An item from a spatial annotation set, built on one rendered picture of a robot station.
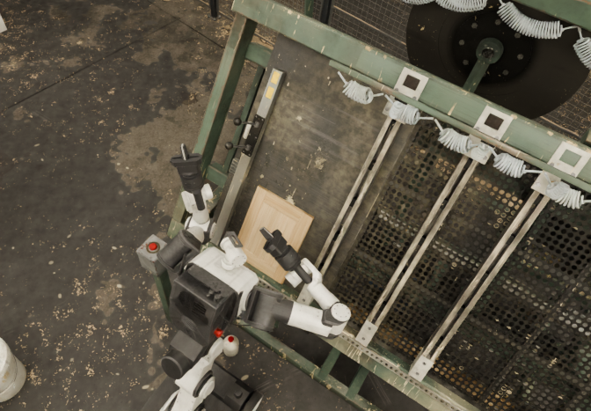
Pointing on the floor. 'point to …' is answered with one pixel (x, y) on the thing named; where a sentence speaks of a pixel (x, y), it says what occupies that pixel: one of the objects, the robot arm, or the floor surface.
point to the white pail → (10, 373)
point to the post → (164, 291)
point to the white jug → (230, 346)
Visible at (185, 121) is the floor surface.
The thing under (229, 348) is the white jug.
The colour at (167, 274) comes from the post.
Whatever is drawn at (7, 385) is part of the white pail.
